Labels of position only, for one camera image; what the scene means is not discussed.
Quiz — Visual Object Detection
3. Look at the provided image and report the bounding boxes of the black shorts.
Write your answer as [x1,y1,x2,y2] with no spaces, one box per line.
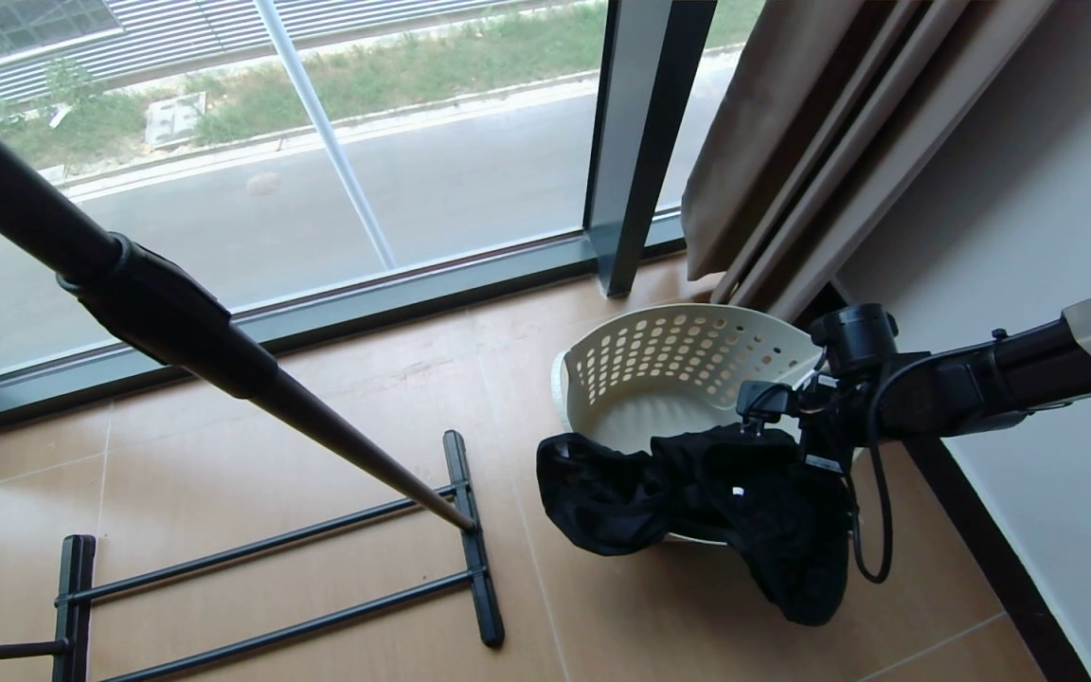
[650,424,854,628]

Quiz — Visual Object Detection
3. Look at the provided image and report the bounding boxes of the black clothes rack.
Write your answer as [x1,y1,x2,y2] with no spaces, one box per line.
[0,90,507,682]

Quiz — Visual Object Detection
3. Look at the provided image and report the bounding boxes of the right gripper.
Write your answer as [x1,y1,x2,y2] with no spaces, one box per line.
[796,379,859,475]

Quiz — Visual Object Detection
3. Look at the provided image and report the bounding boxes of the brown curtain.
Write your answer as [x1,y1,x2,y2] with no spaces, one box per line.
[681,0,1058,323]

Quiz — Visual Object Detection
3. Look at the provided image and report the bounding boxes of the white laundry basket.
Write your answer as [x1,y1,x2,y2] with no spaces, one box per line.
[550,303,864,547]

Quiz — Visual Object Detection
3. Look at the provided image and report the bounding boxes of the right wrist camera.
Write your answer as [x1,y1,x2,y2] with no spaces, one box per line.
[737,377,802,424]

